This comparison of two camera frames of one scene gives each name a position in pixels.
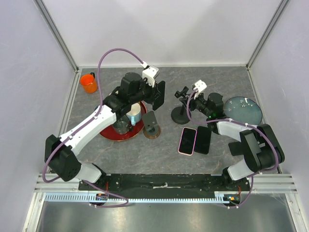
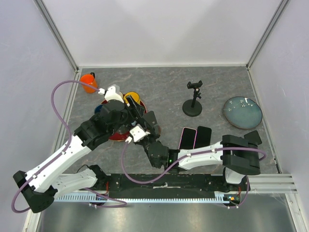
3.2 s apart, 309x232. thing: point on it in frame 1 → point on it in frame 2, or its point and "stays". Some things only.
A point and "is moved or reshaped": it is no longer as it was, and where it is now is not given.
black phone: (203, 140) stays
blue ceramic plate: (243, 109) stays
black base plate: (166, 182) stays
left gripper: (153, 91) → (137, 117)
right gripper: (192, 101) → (153, 134)
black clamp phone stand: (179, 115) is moved or reshaped
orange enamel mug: (89, 83) stays
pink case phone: (187, 141) stays
